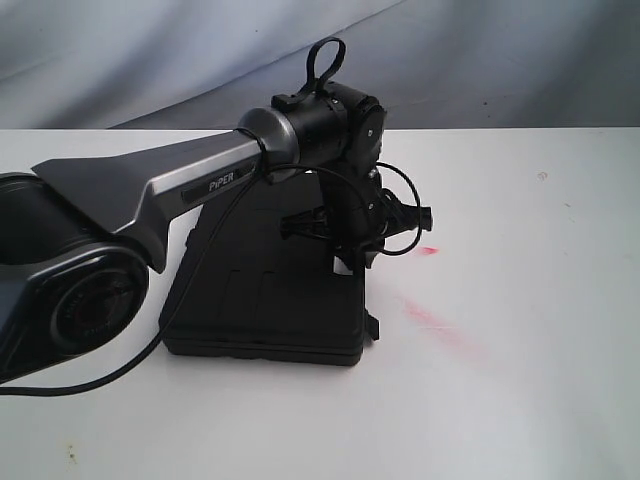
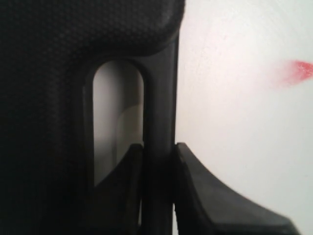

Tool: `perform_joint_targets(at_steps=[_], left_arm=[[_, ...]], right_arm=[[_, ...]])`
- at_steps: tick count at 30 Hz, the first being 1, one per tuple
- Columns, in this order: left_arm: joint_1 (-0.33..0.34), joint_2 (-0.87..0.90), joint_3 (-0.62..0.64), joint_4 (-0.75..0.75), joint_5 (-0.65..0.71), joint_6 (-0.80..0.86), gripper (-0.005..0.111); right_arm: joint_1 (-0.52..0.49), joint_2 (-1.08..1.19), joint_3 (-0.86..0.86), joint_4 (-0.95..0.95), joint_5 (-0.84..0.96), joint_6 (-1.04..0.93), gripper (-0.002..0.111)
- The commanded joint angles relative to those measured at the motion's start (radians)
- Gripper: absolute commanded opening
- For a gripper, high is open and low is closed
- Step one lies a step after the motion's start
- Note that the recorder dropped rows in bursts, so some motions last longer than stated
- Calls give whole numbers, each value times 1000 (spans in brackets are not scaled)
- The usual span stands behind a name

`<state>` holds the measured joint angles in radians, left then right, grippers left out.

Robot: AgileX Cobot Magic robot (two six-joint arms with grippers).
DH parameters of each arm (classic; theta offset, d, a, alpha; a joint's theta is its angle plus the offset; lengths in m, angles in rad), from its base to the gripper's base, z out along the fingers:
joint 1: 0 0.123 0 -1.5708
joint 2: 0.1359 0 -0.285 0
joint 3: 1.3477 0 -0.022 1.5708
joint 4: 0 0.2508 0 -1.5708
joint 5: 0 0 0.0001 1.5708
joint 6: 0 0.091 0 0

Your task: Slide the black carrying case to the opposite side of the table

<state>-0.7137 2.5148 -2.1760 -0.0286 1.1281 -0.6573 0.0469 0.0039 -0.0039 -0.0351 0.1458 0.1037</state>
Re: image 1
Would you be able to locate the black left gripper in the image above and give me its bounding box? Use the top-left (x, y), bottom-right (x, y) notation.
top-left (280, 169), bottom-right (433, 275)

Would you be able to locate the black plastic tool case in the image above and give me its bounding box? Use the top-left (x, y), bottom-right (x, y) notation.
top-left (159, 174), bottom-right (380, 366)

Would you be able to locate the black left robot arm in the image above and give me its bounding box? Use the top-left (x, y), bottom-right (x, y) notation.
top-left (1, 81), bottom-right (433, 397)

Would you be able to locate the grey backdrop cloth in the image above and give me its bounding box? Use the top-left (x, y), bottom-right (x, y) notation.
top-left (1, 1), bottom-right (639, 129)

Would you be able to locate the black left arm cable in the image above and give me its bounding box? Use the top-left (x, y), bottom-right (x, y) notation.
top-left (0, 37), bottom-right (421, 399)

